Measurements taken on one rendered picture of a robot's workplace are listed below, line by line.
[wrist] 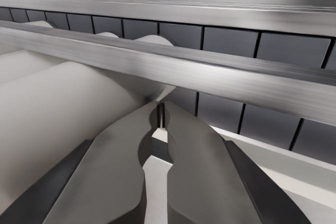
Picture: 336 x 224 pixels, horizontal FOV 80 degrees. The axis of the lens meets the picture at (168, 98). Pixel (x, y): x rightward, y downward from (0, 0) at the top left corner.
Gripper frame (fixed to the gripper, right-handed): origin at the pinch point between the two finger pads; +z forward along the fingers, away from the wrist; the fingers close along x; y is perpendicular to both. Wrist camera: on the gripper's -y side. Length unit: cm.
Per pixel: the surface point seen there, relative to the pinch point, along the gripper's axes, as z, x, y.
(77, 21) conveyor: 11.5, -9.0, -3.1
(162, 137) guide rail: 2.3, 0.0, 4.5
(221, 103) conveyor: 3.7, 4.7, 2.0
